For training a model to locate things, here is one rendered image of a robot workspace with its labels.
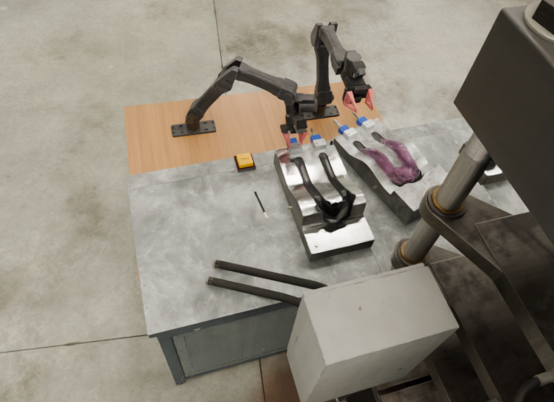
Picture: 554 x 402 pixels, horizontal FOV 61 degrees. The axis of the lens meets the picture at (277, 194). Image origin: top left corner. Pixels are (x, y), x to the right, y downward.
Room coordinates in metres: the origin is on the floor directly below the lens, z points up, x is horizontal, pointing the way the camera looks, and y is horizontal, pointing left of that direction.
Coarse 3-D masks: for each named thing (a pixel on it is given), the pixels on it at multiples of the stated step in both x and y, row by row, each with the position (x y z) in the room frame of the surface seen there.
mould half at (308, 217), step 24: (288, 168) 1.22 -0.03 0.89; (312, 168) 1.24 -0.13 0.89; (336, 168) 1.26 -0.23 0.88; (288, 192) 1.13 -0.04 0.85; (336, 192) 1.10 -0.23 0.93; (360, 192) 1.11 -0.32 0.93; (312, 216) 0.98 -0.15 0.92; (360, 216) 1.05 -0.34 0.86; (312, 240) 0.91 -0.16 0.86; (336, 240) 0.93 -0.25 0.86; (360, 240) 0.94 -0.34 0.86
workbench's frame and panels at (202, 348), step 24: (240, 312) 0.62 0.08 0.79; (264, 312) 0.67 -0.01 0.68; (288, 312) 0.72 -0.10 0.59; (168, 336) 0.54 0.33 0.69; (192, 336) 0.58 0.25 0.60; (216, 336) 0.61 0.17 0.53; (240, 336) 0.65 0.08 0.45; (264, 336) 0.69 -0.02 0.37; (288, 336) 0.73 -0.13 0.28; (168, 360) 0.53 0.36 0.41; (192, 360) 0.57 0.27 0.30; (216, 360) 0.61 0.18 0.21; (240, 360) 0.65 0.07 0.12
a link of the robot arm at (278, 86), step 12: (240, 60) 1.45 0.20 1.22; (228, 72) 1.39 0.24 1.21; (240, 72) 1.40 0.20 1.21; (252, 72) 1.41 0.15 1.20; (264, 72) 1.44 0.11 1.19; (228, 84) 1.39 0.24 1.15; (252, 84) 1.40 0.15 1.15; (264, 84) 1.40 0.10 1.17; (276, 84) 1.39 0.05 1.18; (288, 84) 1.41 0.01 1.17
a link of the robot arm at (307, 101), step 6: (288, 96) 1.37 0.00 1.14; (300, 96) 1.41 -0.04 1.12; (306, 96) 1.41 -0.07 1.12; (312, 96) 1.40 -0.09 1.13; (288, 102) 1.37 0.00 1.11; (294, 102) 1.38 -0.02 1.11; (300, 102) 1.38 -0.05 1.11; (306, 102) 1.39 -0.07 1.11; (312, 102) 1.38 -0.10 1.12; (306, 108) 1.38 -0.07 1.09; (312, 108) 1.37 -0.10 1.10
